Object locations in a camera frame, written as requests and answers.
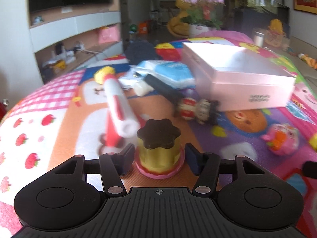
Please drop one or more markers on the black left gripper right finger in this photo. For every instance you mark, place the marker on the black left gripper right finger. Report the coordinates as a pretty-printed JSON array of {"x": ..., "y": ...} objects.
[{"x": 207, "y": 166}]

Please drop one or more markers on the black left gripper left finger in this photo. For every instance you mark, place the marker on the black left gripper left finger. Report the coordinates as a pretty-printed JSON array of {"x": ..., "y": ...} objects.
[{"x": 111, "y": 167}]

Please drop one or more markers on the white red foam stick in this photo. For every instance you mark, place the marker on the white red foam stick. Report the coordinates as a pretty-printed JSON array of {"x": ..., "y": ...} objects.
[{"x": 121, "y": 122}]

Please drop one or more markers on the gold cup toy black lid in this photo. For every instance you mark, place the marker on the gold cup toy black lid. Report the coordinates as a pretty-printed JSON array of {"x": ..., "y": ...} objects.
[{"x": 159, "y": 153}]

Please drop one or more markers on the pink egg character toy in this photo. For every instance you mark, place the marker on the pink egg character toy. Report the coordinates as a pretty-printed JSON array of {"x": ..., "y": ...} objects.
[{"x": 282, "y": 139}]

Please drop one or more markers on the black remote control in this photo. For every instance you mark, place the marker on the black remote control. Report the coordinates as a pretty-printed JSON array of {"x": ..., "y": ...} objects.
[{"x": 172, "y": 95}]

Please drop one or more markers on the white battery charger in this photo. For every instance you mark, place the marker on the white battery charger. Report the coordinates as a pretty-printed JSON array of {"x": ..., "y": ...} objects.
[{"x": 141, "y": 88}]

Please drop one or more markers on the blue wet wipes pack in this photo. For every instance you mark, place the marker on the blue wet wipes pack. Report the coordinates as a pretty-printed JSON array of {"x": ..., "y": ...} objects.
[{"x": 175, "y": 74}]

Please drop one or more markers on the black plush toy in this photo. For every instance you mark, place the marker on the black plush toy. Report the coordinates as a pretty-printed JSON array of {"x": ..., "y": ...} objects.
[{"x": 140, "y": 51}]

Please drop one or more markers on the red white robot toy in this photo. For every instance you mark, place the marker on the red white robot toy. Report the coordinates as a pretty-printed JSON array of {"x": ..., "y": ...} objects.
[{"x": 203, "y": 111}]

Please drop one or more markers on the colourful cartoon play mat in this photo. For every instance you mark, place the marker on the colourful cartoon play mat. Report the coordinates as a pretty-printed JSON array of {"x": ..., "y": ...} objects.
[{"x": 67, "y": 116}]

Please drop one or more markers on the yellow corn toy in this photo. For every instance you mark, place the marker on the yellow corn toy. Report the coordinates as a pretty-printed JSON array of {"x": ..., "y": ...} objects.
[{"x": 104, "y": 74}]

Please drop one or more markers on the pink cardboard box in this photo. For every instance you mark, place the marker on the pink cardboard box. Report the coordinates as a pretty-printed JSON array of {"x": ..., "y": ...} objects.
[{"x": 237, "y": 77}]

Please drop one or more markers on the pink gift bag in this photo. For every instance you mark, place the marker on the pink gift bag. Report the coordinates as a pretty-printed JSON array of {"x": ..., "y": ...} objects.
[{"x": 108, "y": 34}]

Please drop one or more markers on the white tv cabinet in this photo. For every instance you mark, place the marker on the white tv cabinet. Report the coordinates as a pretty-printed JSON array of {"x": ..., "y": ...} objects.
[{"x": 63, "y": 45}]

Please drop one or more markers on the beige sofa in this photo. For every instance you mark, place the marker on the beige sofa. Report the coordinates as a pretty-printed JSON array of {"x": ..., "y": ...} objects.
[{"x": 299, "y": 46}]

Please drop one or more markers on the yellow duck chair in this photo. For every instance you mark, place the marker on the yellow duck chair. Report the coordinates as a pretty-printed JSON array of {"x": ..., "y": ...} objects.
[{"x": 175, "y": 25}]

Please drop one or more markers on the white cup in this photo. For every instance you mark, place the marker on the white cup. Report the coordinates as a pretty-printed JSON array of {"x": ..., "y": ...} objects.
[{"x": 258, "y": 36}]

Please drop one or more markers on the yellow backpack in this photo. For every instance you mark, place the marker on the yellow backpack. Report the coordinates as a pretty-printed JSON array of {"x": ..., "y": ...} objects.
[{"x": 274, "y": 34}]

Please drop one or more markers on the pink orchid flower pot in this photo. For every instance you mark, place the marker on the pink orchid flower pot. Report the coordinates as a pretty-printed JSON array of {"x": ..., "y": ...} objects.
[{"x": 202, "y": 16}]

